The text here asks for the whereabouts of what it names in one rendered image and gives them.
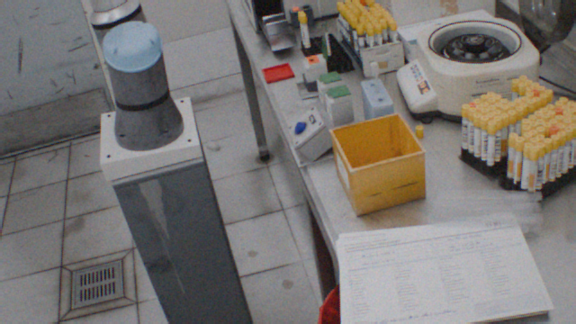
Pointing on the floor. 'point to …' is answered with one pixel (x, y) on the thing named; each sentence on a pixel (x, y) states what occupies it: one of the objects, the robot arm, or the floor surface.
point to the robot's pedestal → (184, 243)
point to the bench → (440, 149)
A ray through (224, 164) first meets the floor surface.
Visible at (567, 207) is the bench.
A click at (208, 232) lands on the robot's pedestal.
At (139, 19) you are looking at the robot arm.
